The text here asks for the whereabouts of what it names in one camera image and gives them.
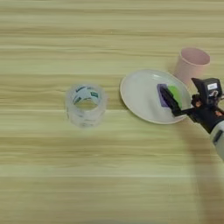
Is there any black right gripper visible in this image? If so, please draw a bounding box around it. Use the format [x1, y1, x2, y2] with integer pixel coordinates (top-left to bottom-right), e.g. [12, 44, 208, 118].
[159, 77, 224, 135]

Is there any green eraser block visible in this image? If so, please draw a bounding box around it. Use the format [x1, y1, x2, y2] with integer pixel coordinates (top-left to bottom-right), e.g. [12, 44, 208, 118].
[168, 84, 183, 109]

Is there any pink plastic cup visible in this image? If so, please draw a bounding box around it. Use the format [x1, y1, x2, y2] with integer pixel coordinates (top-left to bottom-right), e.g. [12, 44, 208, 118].
[173, 46, 211, 86]

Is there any white round plate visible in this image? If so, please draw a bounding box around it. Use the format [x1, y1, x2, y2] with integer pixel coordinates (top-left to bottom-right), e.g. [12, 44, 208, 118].
[119, 68, 193, 125]

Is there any clear packing tape roll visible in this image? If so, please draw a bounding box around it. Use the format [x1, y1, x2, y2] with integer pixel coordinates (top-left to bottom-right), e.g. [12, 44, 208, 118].
[65, 83, 108, 129]

